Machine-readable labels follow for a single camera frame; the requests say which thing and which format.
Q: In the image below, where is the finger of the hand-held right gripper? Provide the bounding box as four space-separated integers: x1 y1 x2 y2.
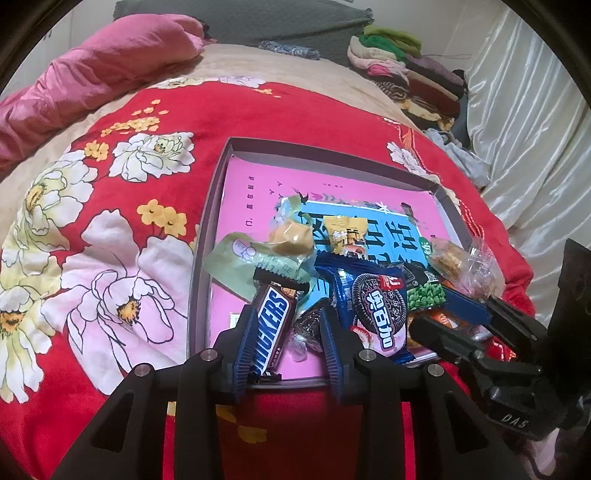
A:
410 314 539 394
443 285 549 357

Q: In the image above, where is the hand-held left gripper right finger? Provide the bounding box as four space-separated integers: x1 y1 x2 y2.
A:
318 306 527 480

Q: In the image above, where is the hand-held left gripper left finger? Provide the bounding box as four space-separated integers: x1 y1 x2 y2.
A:
51 307 259 480

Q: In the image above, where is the orange snack packet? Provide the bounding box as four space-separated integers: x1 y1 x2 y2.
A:
416 307 490 342

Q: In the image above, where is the clear-wrapped pale cake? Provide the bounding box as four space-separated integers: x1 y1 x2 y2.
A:
457 235 506 301

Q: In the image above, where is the clear-wrapped chocolate roll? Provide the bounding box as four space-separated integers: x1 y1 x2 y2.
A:
288 307 326 363

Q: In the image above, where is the brown chocolate bar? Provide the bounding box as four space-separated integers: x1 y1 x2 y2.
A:
249 270 310 381

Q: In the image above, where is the blue cookie packet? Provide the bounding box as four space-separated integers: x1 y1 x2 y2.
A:
314 251 414 365

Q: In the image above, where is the shallow grey cardboard box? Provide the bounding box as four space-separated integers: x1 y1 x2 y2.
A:
188 137 481 392

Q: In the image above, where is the light green pastry packet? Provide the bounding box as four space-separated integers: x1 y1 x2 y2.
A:
203 219 319 310

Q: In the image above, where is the yellow snack stick packet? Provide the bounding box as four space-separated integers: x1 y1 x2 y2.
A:
323 215 370 259

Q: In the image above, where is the crumpled grey white garment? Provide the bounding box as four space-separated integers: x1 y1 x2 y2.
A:
422 127 492 188

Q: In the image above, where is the pink book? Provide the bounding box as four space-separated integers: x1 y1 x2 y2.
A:
208 157 472 381

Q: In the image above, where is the white satin curtain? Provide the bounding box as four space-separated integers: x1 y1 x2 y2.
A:
462 0 591 278

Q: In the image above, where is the stack of folded clothes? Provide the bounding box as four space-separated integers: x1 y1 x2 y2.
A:
346 23 467 132

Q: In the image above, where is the red floral blanket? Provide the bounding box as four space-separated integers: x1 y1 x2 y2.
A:
0 80 536 480

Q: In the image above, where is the beige blanket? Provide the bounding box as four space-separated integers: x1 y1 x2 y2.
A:
0 44 416 195

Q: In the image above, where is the blue grey patterned pillow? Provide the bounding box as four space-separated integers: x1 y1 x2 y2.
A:
259 41 321 61

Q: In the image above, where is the pink pillow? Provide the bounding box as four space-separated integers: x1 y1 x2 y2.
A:
0 14 206 171

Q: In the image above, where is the grey headboard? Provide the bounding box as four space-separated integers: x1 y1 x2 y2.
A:
113 0 375 49

